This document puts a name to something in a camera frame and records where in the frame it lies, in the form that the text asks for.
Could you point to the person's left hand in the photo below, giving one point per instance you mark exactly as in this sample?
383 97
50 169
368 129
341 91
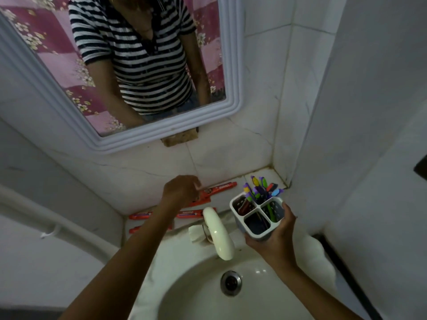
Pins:
178 193

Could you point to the person's right hand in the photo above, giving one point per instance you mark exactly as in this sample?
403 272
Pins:
278 243

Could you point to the person's right thumb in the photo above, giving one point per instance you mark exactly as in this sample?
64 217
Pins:
289 213

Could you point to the person's left fingers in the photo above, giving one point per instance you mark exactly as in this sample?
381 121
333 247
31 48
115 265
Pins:
196 185

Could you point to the white four-compartment toothbrush holder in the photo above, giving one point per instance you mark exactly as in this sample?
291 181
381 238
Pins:
245 226

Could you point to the person's left forearm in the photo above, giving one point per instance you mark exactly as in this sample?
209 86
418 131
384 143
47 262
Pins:
133 259

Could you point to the person's right forearm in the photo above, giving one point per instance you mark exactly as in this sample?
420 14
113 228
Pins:
310 293

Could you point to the red toothpaste tube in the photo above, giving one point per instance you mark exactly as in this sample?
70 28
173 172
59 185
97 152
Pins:
202 199
141 215
134 229
191 214

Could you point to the red toothpaste box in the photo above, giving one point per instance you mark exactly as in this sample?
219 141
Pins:
222 188

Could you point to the bunch of colourful toothbrushes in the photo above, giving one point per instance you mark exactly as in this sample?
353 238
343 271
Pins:
258 191

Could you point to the brown wooden block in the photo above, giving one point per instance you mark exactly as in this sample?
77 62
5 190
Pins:
180 137

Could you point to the white curved faucet spout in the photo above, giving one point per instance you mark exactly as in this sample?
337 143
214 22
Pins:
220 234

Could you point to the metal sink drain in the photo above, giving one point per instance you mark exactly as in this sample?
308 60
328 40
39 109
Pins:
231 283

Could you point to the white ceramic sink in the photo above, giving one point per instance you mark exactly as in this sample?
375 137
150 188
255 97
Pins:
193 289

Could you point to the dark wall fixture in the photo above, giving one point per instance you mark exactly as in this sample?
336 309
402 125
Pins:
421 168

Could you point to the white wall pipe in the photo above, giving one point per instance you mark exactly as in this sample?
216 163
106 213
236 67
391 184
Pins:
23 204

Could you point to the white framed wall mirror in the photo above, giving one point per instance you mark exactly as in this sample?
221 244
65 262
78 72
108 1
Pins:
50 33

